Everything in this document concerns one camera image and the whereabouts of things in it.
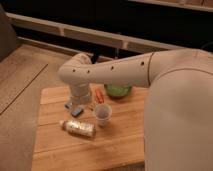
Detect white window frame rail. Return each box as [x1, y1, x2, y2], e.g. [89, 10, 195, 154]
[6, 13, 181, 53]

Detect orange marker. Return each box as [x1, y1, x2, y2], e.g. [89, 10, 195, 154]
[95, 89, 104, 103]

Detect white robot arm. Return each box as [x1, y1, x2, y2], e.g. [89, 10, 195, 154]
[58, 48, 213, 171]

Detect wooden table board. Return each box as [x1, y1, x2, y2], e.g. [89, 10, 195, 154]
[32, 86, 147, 171]

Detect green ceramic bowl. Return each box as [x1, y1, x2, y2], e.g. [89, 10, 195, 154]
[104, 84, 132, 98]

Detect clear plastic bottle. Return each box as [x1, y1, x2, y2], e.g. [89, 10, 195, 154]
[59, 120, 95, 137]

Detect blue sponge block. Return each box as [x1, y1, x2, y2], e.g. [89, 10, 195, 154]
[65, 103, 84, 117]

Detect clear plastic cup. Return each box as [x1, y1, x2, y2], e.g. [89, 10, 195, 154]
[94, 104, 112, 126]

